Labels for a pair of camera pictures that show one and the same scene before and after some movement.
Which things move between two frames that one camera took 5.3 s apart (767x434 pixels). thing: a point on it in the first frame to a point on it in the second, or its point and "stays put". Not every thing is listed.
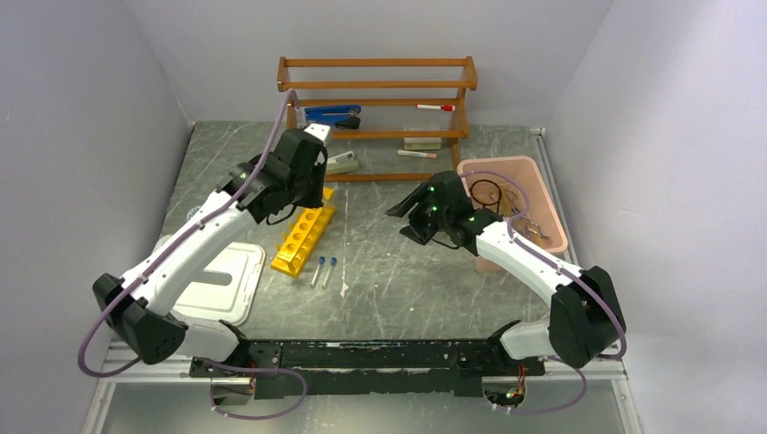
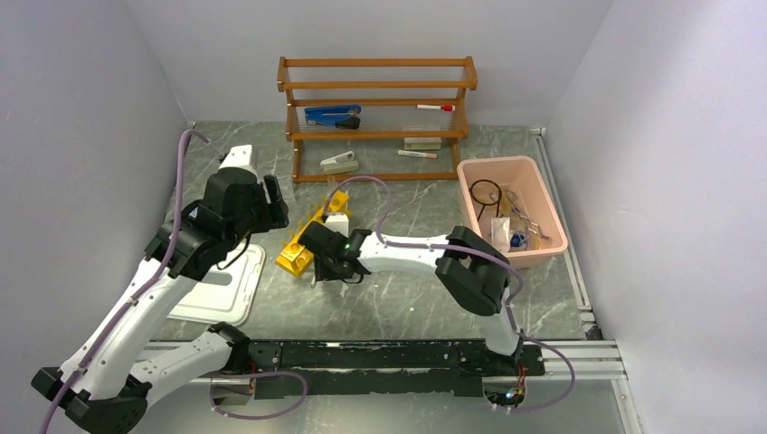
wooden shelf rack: [381, 98] stays put
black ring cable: [470, 191] stays put
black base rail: [370, 367] stays put
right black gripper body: [426, 219] to [325, 270]
